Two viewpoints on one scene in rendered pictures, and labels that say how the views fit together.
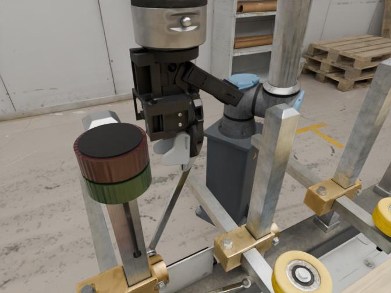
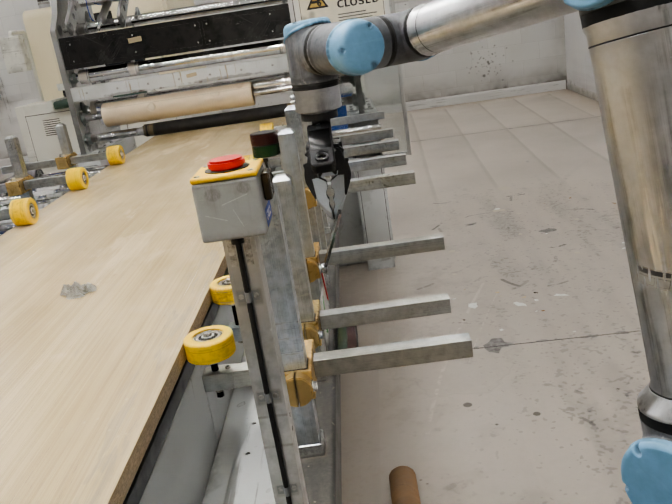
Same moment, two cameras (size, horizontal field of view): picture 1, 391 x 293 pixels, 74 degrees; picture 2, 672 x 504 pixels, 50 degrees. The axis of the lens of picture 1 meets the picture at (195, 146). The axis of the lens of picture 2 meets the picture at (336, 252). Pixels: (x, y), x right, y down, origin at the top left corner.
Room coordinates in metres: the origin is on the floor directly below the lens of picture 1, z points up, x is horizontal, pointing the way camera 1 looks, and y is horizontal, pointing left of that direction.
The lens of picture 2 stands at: (1.04, -1.19, 1.35)
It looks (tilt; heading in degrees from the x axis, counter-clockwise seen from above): 18 degrees down; 120
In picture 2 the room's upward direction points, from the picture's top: 9 degrees counter-clockwise
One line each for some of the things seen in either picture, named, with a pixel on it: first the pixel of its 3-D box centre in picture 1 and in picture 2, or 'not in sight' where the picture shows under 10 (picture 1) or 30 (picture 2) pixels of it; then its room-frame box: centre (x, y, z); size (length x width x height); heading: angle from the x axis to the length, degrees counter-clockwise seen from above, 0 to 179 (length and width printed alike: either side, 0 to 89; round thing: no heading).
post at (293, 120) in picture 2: not in sight; (306, 201); (0.11, 0.32, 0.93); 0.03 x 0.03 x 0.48; 27
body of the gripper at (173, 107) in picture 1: (168, 90); (323, 141); (0.34, 0.04, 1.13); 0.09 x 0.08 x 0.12; 117
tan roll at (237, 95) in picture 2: not in sight; (216, 98); (-1.34, 1.94, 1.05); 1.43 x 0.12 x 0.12; 27
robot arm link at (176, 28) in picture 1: (171, 27); (315, 100); (0.34, 0.03, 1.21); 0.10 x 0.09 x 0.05; 27
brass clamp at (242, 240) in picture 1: (247, 241); (307, 325); (0.33, -0.11, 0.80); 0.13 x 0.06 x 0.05; 117
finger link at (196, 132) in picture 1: (191, 130); (316, 176); (0.33, 0.01, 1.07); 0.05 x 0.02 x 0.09; 27
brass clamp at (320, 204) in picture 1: (333, 192); (298, 372); (0.45, -0.33, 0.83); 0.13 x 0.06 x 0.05; 117
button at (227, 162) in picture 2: not in sight; (226, 165); (0.57, -0.58, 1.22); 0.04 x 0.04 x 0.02
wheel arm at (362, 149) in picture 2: not in sight; (321, 154); (-0.11, 0.81, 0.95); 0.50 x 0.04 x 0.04; 27
